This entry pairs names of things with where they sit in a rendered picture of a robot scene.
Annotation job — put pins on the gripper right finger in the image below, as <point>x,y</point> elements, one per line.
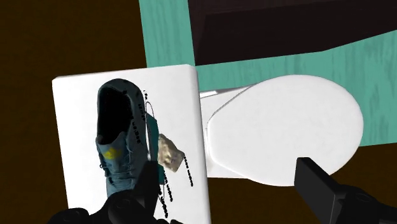
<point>322,189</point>

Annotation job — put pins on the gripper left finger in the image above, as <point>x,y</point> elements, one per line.
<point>124,208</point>

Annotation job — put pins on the blue sneaker with tag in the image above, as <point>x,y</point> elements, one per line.
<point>124,152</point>

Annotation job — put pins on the white toilet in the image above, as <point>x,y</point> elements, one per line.
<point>279,130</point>

